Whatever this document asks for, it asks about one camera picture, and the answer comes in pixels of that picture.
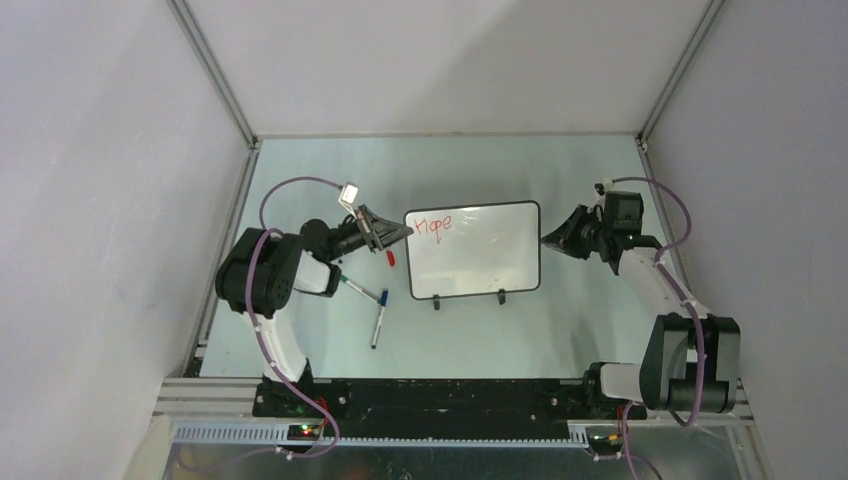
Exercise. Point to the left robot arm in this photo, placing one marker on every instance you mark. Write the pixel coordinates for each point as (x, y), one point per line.
(265, 267)

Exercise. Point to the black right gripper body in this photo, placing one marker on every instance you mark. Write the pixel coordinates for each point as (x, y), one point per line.
(598, 230)

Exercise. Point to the left aluminium frame rail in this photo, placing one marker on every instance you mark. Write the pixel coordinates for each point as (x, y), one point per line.
(197, 39)

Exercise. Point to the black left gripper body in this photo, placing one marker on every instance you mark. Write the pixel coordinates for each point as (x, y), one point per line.
(347, 239)

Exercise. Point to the blue whiteboard marker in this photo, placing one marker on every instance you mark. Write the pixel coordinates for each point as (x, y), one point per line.
(382, 303)

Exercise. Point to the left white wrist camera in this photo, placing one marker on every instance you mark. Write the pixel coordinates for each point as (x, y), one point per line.
(348, 194)

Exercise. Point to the right aluminium frame rail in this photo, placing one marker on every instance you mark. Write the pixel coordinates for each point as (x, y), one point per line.
(670, 202)

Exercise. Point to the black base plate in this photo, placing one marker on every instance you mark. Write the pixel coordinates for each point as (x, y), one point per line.
(473, 409)

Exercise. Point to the green whiteboard marker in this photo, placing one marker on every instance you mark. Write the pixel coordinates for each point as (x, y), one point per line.
(361, 290)

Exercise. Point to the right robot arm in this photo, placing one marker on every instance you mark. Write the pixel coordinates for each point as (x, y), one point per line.
(690, 365)

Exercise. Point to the grey cable duct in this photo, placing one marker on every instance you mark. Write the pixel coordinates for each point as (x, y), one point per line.
(282, 434)

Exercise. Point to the white whiteboard black frame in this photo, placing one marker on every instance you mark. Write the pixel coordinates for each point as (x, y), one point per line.
(473, 250)

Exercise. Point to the aluminium frame rail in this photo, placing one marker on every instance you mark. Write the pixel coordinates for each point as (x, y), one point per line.
(670, 202)
(197, 39)

